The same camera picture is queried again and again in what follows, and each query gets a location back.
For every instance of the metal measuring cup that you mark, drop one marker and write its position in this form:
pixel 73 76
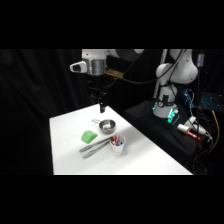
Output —
pixel 108 125

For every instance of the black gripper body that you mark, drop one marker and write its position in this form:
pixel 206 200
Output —
pixel 96 90

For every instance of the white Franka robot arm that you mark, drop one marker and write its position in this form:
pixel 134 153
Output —
pixel 164 75

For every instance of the red pen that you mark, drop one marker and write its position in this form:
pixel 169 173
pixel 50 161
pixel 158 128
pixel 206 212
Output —
pixel 193 135

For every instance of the small grey box on pole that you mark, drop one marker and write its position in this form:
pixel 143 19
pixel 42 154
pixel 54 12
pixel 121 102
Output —
pixel 200 61

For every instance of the red marker in cup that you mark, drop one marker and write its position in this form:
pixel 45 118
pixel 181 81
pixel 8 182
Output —
pixel 115 138

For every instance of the green foam block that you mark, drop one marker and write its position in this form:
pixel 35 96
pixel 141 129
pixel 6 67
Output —
pixel 89 136

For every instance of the white cylinder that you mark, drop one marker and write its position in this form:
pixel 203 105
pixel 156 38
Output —
pixel 183 127

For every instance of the black robot stand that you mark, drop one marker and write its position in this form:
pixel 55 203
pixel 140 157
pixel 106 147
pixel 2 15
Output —
pixel 160 128

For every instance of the white cup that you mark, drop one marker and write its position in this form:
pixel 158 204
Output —
pixel 118 146

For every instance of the blue capped marker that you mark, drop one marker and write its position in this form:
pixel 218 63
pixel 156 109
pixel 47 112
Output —
pixel 120 143

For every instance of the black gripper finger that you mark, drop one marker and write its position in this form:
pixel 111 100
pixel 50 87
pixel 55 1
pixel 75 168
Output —
pixel 100 107
pixel 104 107

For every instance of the metal tongs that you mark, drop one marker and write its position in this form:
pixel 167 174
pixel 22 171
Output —
pixel 94 146

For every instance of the blue lit laptop keyboard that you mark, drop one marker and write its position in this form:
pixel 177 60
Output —
pixel 210 101

